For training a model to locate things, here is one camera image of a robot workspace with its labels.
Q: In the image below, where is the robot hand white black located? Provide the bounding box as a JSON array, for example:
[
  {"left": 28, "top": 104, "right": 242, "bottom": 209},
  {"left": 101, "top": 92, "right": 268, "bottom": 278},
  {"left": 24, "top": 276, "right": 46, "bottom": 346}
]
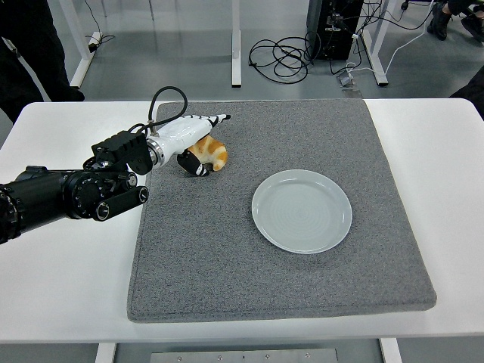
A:
[{"left": 153, "top": 112, "right": 232, "bottom": 178}]

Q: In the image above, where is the croissant bread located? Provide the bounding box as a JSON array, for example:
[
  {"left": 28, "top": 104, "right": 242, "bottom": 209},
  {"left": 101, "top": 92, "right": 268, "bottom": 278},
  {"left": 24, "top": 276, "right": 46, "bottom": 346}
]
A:
[{"left": 188, "top": 135, "right": 229, "bottom": 172}]

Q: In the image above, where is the pale grey round plate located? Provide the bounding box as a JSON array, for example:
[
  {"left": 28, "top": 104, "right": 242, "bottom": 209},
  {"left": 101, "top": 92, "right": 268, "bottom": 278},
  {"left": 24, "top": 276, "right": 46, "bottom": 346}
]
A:
[{"left": 251, "top": 169, "right": 354, "bottom": 255}]

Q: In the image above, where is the grey metal plate with screws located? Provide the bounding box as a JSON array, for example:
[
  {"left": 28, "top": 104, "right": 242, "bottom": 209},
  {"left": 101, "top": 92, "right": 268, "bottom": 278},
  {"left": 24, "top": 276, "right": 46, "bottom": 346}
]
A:
[{"left": 150, "top": 348, "right": 340, "bottom": 363}]

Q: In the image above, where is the white desk leg straight foot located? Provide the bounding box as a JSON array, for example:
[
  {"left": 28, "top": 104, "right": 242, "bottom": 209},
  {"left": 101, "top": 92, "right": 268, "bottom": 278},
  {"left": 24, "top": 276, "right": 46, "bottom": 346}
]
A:
[{"left": 230, "top": 0, "right": 243, "bottom": 89}]

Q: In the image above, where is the grey fabric mat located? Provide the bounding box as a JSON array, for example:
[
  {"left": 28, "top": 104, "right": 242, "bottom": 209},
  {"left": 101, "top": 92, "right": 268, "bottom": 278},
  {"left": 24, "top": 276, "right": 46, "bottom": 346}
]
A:
[{"left": 126, "top": 98, "right": 439, "bottom": 324}]

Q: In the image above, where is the white power strip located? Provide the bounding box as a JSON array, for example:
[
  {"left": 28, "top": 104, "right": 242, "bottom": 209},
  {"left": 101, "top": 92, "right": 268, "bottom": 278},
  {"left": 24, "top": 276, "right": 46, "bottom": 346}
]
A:
[{"left": 88, "top": 31, "right": 104, "bottom": 53}]

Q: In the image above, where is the white desk leg slanted foot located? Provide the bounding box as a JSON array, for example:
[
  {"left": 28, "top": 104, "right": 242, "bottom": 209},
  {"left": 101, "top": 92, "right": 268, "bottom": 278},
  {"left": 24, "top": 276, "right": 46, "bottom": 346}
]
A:
[
  {"left": 361, "top": 0, "right": 390, "bottom": 87},
  {"left": 58, "top": 0, "right": 104, "bottom": 88}
]

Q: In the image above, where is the black computer tower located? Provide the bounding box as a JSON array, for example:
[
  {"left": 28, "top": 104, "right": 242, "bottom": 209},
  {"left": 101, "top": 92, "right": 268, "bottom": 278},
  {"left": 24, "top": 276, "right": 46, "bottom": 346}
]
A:
[{"left": 306, "top": 0, "right": 365, "bottom": 62}]

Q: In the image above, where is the grey floor socket box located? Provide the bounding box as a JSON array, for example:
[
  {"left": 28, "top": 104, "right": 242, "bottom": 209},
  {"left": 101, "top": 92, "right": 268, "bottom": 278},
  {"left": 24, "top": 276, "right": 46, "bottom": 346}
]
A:
[{"left": 336, "top": 73, "right": 361, "bottom": 91}]

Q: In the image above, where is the person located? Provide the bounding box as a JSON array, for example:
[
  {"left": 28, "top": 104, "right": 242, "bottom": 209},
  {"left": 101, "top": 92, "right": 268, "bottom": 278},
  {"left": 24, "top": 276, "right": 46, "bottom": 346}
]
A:
[
  {"left": 449, "top": 71, "right": 484, "bottom": 100},
  {"left": 0, "top": 0, "right": 86, "bottom": 124}
]

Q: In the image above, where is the white table leg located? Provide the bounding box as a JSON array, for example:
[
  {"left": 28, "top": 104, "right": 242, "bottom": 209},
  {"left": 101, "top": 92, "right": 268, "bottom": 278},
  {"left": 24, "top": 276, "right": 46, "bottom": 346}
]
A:
[
  {"left": 94, "top": 342, "right": 117, "bottom": 363},
  {"left": 379, "top": 337, "right": 404, "bottom": 363}
]

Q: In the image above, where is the person's foot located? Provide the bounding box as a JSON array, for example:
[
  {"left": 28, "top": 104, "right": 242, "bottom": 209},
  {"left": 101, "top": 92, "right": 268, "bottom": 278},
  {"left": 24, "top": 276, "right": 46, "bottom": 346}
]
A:
[
  {"left": 460, "top": 14, "right": 484, "bottom": 43},
  {"left": 427, "top": 1, "right": 453, "bottom": 41}
]

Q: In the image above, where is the black coiled floor cable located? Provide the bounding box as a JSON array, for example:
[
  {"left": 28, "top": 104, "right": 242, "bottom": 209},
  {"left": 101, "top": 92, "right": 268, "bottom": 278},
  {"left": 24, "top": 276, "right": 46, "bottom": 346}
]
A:
[{"left": 248, "top": 36, "right": 315, "bottom": 83}]

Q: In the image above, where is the white floor cable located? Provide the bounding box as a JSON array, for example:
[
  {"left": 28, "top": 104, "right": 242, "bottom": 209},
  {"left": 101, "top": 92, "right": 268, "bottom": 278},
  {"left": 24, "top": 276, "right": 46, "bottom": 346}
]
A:
[{"left": 345, "top": 0, "right": 436, "bottom": 73}]

